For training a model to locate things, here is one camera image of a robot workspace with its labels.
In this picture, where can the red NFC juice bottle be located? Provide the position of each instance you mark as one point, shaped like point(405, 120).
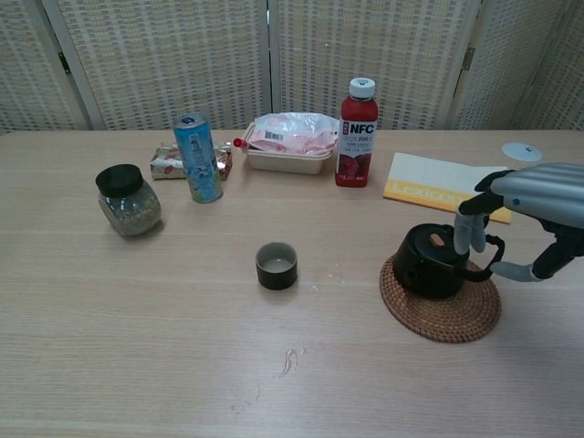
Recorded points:
point(356, 150)

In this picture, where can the round woven rattan coaster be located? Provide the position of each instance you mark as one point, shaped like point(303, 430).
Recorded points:
point(442, 321)

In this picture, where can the woven folding screen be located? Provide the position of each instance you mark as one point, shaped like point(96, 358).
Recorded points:
point(182, 59)

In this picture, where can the small dark green teacup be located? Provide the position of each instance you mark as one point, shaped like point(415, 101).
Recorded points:
point(276, 277)

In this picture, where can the brass screen hinge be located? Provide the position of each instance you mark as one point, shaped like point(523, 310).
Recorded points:
point(65, 63)
point(469, 58)

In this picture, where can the tall blue drink can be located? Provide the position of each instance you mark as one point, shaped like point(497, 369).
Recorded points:
point(198, 159)

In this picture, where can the gold and red foil package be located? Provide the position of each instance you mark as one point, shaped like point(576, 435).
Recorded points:
point(164, 164)

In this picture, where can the beige food tray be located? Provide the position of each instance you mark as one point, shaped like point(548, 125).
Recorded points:
point(283, 165)

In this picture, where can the glass jar with black lid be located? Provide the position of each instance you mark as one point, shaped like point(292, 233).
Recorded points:
point(130, 214)

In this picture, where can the pink white snack bag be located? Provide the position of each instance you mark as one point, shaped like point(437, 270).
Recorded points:
point(292, 132)

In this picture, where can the yellow and white Lexicon booklet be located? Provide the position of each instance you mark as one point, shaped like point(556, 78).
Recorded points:
point(420, 178)

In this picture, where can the silver and black right robot hand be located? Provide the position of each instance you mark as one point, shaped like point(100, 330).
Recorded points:
point(547, 187)

